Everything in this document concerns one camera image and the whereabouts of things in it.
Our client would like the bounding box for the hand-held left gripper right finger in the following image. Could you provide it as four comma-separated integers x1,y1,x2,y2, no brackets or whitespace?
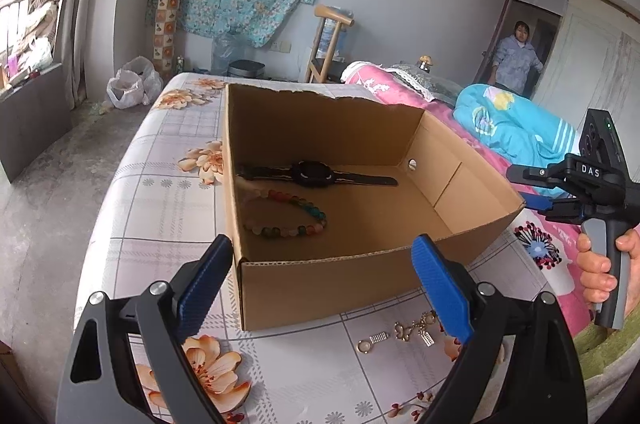
411,234,590,424

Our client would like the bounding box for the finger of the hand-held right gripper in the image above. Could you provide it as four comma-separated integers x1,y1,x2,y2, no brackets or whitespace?
519,193,584,226
506,163,569,193

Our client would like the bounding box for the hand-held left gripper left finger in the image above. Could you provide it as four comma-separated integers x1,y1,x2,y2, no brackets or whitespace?
56,234,235,424

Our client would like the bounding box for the gold chain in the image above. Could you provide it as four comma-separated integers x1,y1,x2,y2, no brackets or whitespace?
394,311,441,343

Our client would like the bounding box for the colourful bead bracelet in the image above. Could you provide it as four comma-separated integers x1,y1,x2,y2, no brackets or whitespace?
242,189,329,239

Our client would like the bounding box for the brown cardboard box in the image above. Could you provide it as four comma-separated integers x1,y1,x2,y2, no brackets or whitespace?
221,83,526,332

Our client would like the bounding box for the black wristwatch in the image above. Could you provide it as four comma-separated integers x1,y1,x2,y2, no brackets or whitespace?
235,160,399,191

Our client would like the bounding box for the person's right forearm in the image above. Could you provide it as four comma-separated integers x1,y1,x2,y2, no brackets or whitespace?
572,307,640,385

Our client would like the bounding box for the person's right hand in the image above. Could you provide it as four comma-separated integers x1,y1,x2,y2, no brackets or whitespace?
576,227,640,312

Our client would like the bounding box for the blue cartoon blanket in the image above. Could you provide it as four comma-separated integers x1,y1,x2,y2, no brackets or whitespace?
452,83,591,196

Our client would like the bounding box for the white door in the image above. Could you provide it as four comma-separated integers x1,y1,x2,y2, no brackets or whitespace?
532,0,640,185

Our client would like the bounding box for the grey lace pillow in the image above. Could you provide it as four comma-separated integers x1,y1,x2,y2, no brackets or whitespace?
385,63,463,105

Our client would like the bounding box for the white plastic bag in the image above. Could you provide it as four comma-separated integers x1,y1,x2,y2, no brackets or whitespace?
106,56,165,109

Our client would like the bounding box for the grey rice cooker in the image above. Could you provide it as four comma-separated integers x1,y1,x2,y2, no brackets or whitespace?
227,59,266,80

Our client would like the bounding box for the clear water jug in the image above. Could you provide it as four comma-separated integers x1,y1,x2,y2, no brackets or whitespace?
212,27,246,78

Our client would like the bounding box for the grey cabinet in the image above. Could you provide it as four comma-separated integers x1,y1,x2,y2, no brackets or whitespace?
0,63,71,182

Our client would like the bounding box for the blue water jug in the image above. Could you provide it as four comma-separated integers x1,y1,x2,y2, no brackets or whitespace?
320,20,342,58

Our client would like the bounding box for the wooden chair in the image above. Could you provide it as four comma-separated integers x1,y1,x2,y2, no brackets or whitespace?
305,4,356,84

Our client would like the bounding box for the tall checkered box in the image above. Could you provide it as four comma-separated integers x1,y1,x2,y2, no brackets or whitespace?
151,0,184,72

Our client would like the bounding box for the grey curtain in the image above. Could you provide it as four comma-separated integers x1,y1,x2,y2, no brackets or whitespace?
55,0,126,110

